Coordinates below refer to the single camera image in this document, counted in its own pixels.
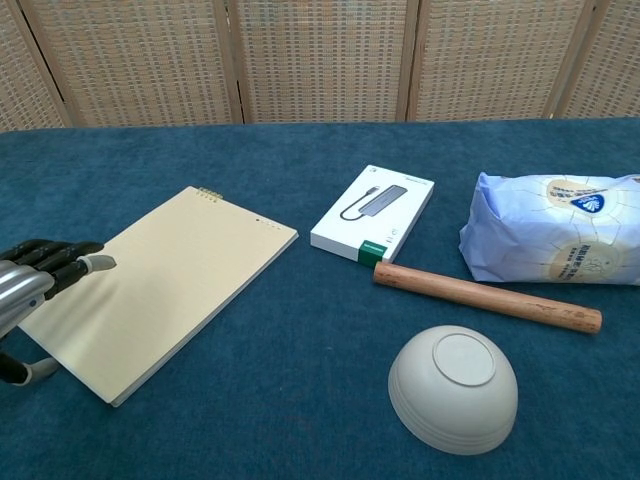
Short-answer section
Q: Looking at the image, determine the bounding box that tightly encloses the wooden rolling pin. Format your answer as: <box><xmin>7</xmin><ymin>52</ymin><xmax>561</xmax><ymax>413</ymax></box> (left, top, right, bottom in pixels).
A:
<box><xmin>372</xmin><ymin>262</ymin><xmax>604</xmax><ymax>335</ymax></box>

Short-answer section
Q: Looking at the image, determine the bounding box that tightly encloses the beige upturned bowl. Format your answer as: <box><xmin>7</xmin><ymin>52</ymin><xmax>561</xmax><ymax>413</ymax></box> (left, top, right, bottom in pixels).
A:
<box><xmin>387</xmin><ymin>324</ymin><xmax>520</xmax><ymax>443</ymax></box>

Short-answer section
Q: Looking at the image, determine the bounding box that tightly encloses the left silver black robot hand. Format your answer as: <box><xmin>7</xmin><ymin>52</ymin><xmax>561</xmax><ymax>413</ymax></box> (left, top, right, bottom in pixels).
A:
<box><xmin>0</xmin><ymin>239</ymin><xmax>117</xmax><ymax>387</ymax></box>

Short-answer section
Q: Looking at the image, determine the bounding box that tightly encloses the yellow paper notepad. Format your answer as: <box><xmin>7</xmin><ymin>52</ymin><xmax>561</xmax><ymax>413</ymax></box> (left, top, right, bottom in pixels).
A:
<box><xmin>16</xmin><ymin>185</ymin><xmax>300</xmax><ymax>408</ymax></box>

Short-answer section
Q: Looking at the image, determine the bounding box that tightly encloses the light blue tissue pack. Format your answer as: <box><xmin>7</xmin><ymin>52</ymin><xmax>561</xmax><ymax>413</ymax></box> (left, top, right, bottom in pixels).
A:
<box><xmin>458</xmin><ymin>171</ymin><xmax>640</xmax><ymax>287</ymax></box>

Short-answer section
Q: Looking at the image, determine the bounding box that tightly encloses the blue table cloth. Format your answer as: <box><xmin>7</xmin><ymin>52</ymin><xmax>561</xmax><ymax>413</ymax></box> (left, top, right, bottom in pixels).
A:
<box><xmin>0</xmin><ymin>116</ymin><xmax>640</xmax><ymax>480</ymax></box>

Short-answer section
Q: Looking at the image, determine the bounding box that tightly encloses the white USB hub box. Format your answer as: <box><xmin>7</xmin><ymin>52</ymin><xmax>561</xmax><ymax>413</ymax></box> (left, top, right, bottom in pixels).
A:
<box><xmin>309</xmin><ymin>164</ymin><xmax>435</xmax><ymax>266</ymax></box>

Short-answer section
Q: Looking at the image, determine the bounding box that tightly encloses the woven bamboo folding screen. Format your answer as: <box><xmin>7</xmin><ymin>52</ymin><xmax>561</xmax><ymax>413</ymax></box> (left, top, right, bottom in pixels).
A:
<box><xmin>0</xmin><ymin>0</ymin><xmax>640</xmax><ymax>133</ymax></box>

